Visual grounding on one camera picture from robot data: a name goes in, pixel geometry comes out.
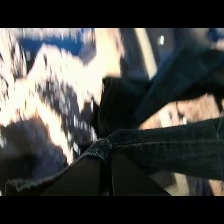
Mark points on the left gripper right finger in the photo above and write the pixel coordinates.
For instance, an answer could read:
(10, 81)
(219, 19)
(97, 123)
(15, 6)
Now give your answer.
(133, 180)

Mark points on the blue jeans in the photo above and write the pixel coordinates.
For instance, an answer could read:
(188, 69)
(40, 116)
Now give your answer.
(173, 146)

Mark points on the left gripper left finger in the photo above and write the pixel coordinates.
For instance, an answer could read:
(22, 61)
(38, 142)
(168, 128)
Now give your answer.
(80, 180)

